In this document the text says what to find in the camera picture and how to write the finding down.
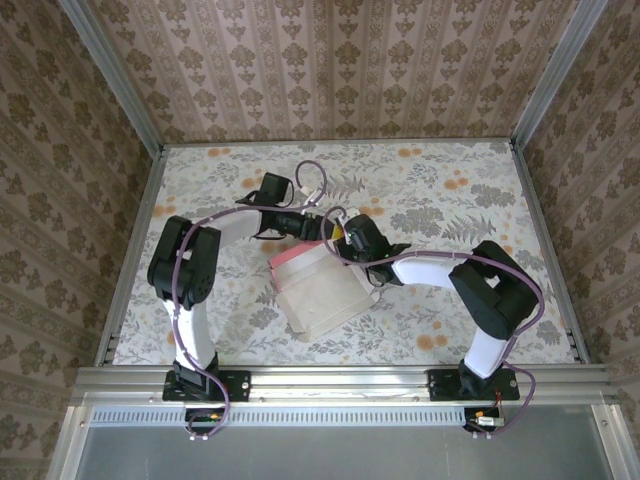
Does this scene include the floral tablecloth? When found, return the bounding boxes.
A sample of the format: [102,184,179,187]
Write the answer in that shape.
[112,141,576,366]

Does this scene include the grey metal panel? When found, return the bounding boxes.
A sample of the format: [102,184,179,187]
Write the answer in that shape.
[47,404,631,480]

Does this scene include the aluminium frame rail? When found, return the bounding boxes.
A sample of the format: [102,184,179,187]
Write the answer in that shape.
[69,364,617,407]

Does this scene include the aluminium side rail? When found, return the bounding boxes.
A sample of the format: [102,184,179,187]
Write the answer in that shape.
[95,149,167,367]
[509,142,590,365]

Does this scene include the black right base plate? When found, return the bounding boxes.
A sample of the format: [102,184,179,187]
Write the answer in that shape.
[428,368,521,402]

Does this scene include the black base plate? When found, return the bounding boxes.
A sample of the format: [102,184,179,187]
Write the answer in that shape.
[163,369,252,403]
[428,368,521,402]

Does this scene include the slotted grey cable duct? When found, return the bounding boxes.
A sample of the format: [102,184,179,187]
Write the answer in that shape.
[89,405,501,427]

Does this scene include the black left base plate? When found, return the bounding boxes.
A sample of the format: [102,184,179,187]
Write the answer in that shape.
[163,369,252,403]

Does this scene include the aluminium corner post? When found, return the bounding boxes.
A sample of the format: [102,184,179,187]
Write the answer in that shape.
[509,0,619,151]
[62,0,166,157]

